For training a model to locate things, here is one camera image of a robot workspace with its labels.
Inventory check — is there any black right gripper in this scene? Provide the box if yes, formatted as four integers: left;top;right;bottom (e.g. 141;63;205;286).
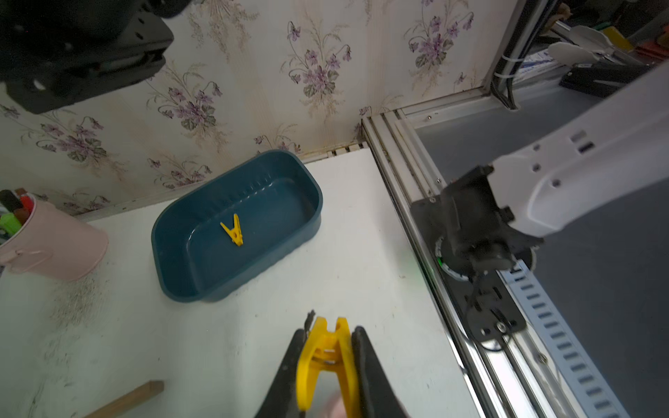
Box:
1;0;190;114

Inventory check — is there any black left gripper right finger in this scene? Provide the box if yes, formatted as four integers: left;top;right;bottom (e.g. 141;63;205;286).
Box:
352;326;409;418

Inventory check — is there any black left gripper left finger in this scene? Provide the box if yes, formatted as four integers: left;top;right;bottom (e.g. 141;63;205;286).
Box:
255;310;315;418

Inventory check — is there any yellow clothespin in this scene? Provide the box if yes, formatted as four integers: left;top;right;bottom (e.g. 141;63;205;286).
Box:
295;317;362;417
220;214;244;247

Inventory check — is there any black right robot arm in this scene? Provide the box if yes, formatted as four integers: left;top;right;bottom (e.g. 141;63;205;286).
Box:
1;1;668;270

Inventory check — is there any wooden clothes rack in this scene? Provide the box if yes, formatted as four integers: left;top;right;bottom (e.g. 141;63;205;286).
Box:
85;381;165;418

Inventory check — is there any pink metal pen bucket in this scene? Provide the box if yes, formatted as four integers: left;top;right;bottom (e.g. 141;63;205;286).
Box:
1;197;109;281

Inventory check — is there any dark teal plastic tub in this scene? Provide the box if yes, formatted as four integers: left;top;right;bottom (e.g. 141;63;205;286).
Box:
151;150;323;303

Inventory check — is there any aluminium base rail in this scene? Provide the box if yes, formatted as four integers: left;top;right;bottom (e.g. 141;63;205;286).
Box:
360;108;625;417

